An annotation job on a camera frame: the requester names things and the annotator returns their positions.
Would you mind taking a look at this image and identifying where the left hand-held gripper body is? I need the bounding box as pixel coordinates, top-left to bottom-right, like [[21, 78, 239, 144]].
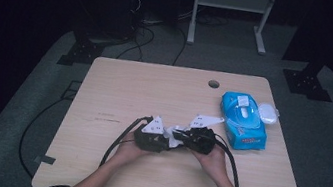
[[130, 112, 174, 155]]

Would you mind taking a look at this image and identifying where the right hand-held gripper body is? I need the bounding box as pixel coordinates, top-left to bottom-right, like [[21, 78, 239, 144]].
[[182, 111, 225, 157]]

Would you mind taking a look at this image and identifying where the white wet wipe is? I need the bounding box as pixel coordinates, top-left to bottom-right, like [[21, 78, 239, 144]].
[[160, 123, 190, 151]]

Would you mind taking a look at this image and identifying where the blue wet wipes pack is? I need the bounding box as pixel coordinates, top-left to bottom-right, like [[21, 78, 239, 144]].
[[213, 89, 274, 155]]

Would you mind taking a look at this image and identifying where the person's left hand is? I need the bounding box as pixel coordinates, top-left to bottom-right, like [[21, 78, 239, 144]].
[[112, 137, 150, 171]]

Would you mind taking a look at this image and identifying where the person's right hand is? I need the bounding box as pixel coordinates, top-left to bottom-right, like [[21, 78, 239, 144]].
[[186, 142, 231, 185]]

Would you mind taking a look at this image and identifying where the white round plastic lid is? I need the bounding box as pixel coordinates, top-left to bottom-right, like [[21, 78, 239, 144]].
[[255, 101, 282, 126]]

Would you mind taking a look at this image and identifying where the grey tape strip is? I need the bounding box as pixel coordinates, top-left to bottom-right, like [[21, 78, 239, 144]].
[[33, 153, 57, 167]]

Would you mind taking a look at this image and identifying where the black stand base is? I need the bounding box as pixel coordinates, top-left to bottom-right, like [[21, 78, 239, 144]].
[[279, 56, 333, 104], [56, 34, 107, 72]]

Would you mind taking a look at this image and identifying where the white metal stand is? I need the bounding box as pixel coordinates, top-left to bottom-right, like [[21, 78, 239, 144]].
[[185, 0, 278, 58]]

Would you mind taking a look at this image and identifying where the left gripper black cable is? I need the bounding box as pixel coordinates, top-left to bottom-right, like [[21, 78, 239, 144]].
[[98, 109, 155, 175]]

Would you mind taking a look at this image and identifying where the black floor cable loop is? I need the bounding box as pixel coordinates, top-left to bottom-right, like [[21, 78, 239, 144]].
[[115, 22, 158, 65]]

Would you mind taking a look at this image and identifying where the black wire frame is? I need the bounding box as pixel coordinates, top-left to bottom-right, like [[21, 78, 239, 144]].
[[60, 78, 83, 103]]

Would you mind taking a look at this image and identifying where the long black floor cable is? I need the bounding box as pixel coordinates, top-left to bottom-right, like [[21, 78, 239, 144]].
[[14, 91, 76, 184]]

